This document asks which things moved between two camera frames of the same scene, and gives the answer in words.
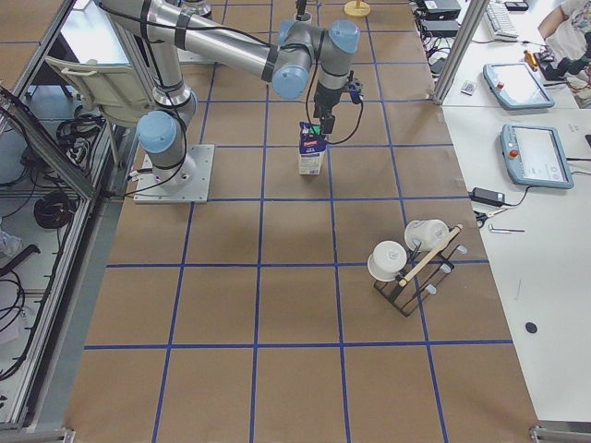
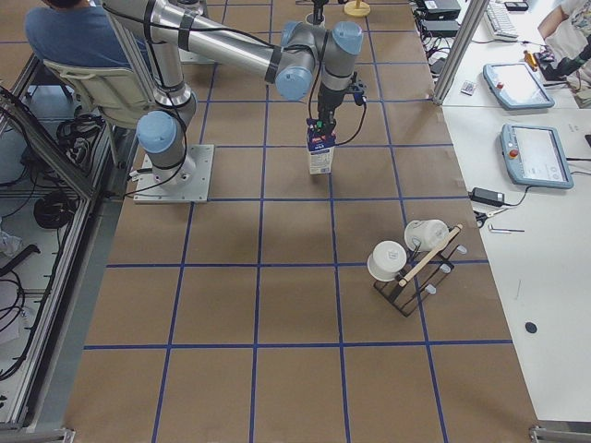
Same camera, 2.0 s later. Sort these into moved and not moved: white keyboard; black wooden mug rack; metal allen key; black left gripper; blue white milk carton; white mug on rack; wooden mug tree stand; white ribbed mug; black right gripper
Moved: black left gripper; blue white milk carton; white ribbed mug
Not moved: black right gripper; white mug on rack; black wooden mug rack; white keyboard; wooden mug tree stand; metal allen key
